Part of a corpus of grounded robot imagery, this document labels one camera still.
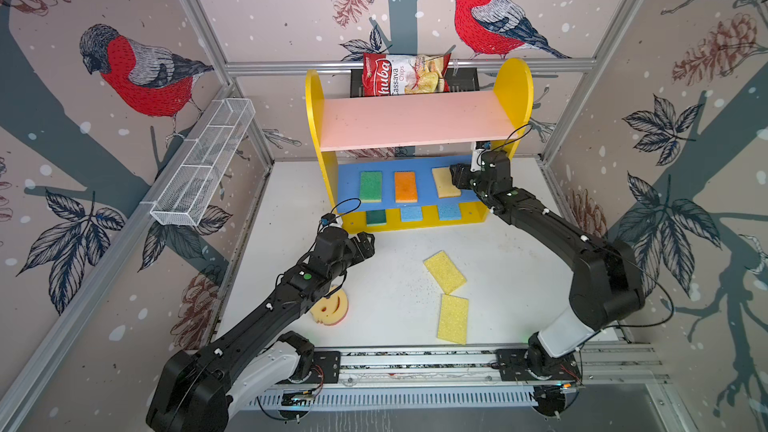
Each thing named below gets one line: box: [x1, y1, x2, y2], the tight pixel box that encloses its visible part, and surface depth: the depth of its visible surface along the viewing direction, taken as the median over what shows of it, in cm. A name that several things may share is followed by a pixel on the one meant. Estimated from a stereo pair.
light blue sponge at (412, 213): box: [402, 206, 423, 222], surface depth 103 cm
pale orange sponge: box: [432, 166, 461, 199], surface depth 94 cm
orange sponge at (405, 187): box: [394, 171, 418, 204], surface depth 94 cm
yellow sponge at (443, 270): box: [423, 250, 467, 294], surface depth 91 cm
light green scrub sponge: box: [360, 171, 382, 203], surface depth 94 cm
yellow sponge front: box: [437, 294, 469, 345], surface depth 83 cm
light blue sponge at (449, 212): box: [437, 203, 462, 221], surface depth 105 cm
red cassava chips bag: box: [363, 52, 452, 97], surface depth 89 cm
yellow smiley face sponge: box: [310, 285, 349, 326], surface depth 82 cm
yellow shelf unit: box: [305, 58, 534, 233], surface depth 91 cm
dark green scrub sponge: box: [366, 209, 387, 226], surface depth 102 cm
